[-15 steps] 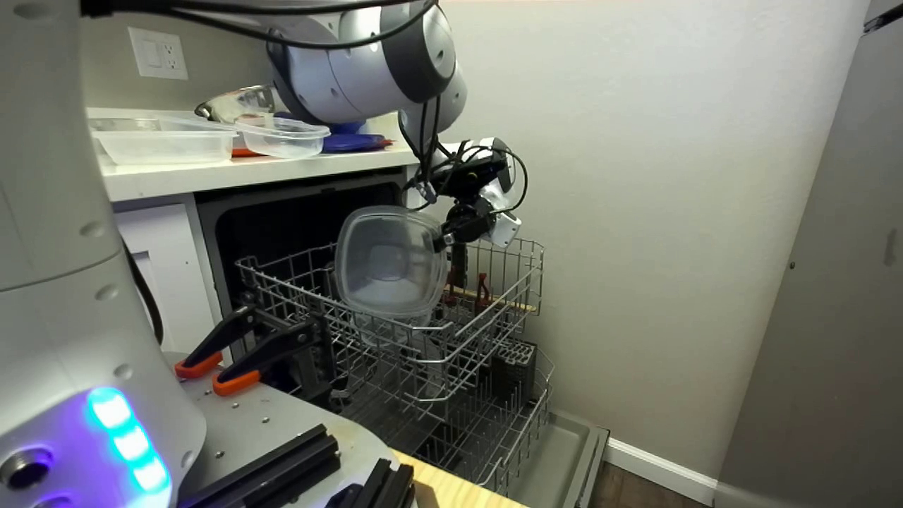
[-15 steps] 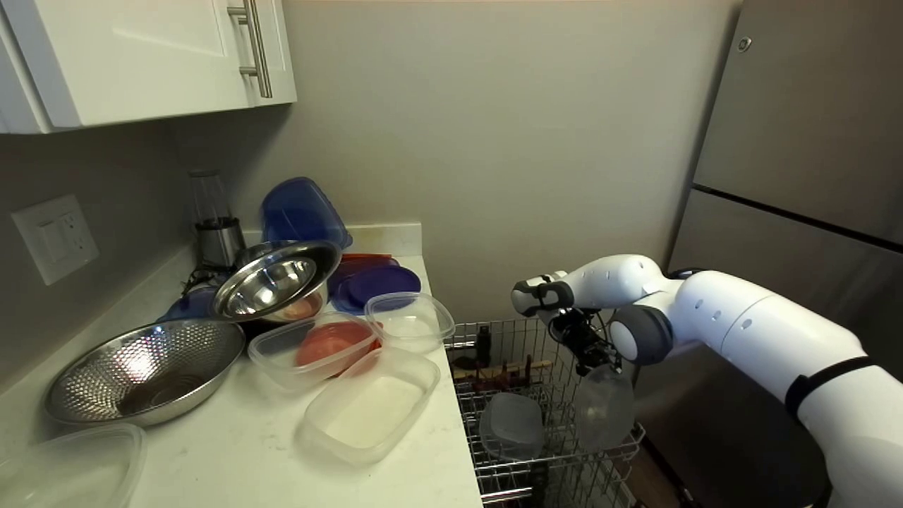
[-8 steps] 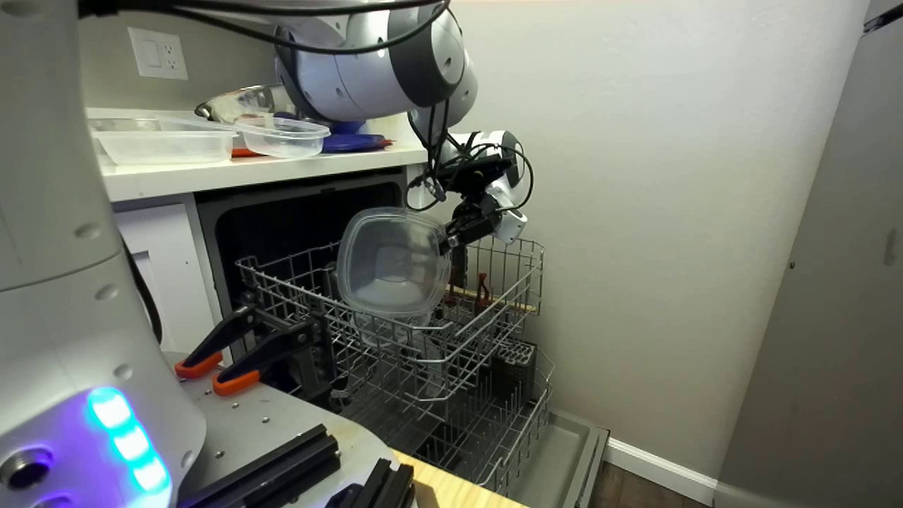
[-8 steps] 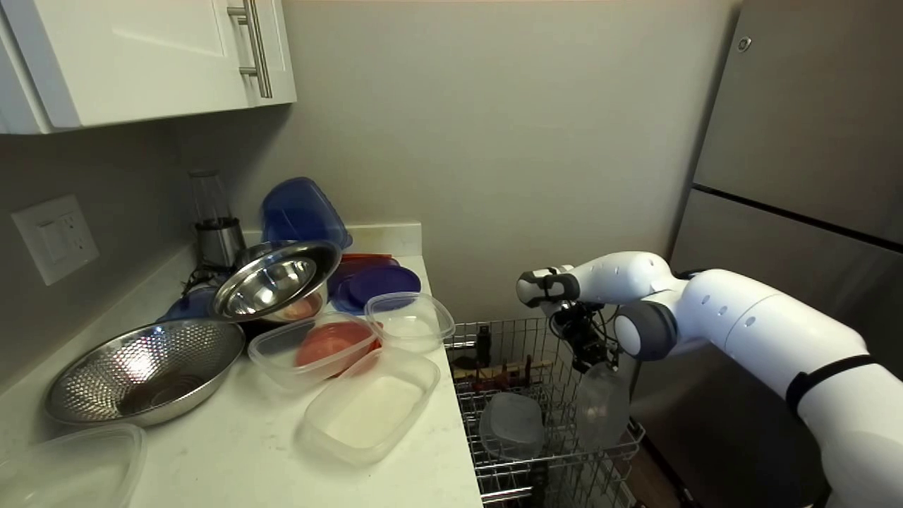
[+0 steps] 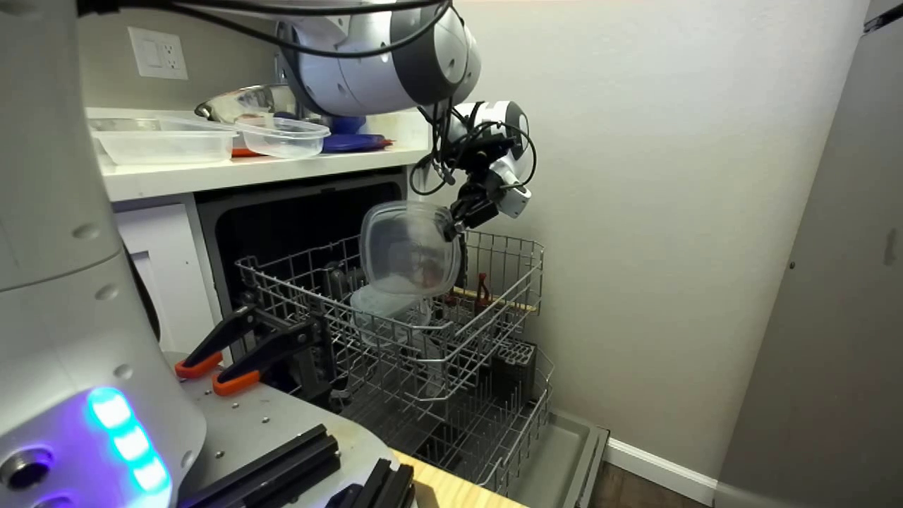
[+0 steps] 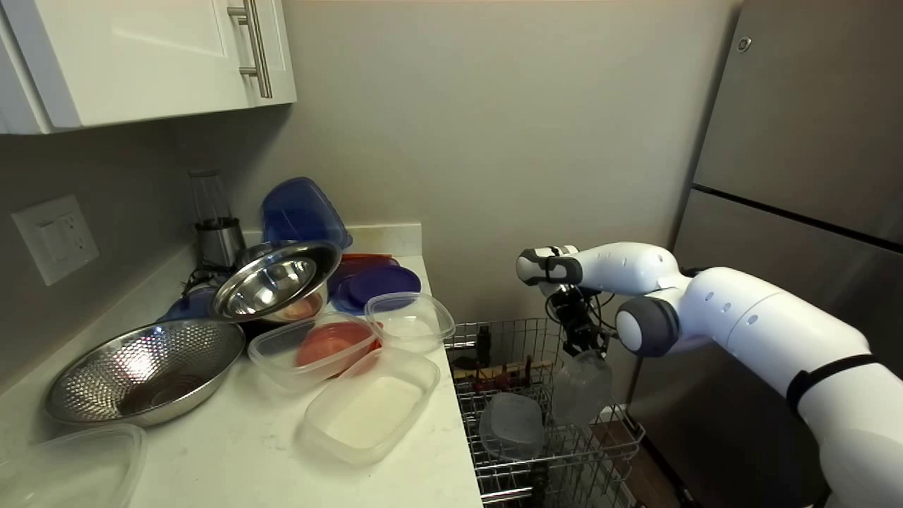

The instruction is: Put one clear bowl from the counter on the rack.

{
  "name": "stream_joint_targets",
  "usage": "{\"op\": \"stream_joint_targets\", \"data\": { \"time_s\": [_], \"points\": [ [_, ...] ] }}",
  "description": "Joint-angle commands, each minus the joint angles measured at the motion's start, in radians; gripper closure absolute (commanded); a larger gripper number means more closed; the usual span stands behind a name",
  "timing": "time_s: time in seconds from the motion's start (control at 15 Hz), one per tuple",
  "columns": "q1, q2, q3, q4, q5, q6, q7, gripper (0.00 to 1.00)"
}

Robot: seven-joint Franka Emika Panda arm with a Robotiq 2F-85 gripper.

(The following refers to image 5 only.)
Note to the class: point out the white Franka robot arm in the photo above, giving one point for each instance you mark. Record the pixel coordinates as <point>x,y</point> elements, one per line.
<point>58,188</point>

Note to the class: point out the frosted plastic container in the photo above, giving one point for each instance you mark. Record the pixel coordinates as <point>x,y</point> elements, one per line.
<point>368,318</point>

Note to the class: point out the wooden table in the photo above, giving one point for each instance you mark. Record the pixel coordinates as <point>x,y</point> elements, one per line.
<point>453,494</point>

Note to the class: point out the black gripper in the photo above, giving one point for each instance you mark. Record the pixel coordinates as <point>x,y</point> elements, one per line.
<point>481,199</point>

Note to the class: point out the white baseboard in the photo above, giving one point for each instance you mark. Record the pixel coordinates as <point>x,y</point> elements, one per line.
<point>657,469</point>

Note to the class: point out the black aluminium extrusion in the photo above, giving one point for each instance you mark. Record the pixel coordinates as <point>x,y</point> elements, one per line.
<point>272,466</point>
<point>388,484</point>

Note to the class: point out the white wall outlet plate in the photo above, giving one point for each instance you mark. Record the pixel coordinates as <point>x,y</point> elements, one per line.
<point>158,53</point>

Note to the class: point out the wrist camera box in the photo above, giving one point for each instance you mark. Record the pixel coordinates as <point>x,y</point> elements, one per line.
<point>516,201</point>

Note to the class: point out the grey metal mounting plate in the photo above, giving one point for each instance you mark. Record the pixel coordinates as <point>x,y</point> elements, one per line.
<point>254,424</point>

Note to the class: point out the grey dishwasher door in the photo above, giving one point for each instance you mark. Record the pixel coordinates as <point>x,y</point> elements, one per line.
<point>564,462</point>

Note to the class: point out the dark blue flat lid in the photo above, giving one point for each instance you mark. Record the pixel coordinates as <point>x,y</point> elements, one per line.
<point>361,146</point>

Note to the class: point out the dark cutlery basket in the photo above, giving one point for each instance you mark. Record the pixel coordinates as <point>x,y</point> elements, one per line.
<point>513,370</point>

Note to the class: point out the clear plastic bowl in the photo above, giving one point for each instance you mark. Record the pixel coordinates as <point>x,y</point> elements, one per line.
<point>405,256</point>
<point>283,139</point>

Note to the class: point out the white kitchen counter cabinet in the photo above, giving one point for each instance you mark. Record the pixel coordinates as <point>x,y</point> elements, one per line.
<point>283,173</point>

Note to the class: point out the black dishwasher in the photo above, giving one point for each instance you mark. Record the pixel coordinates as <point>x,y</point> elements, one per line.
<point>283,228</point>

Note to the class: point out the small orange item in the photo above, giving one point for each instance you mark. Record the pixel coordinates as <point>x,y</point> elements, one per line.
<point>243,150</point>

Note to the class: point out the clear rectangular plastic container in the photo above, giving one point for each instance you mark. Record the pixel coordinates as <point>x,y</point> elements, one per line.
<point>158,146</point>

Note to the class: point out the stainless steel pot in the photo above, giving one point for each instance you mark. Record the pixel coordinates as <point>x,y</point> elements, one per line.
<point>230,102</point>

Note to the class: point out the tall panel door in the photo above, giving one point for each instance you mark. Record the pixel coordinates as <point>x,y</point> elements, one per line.
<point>827,329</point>

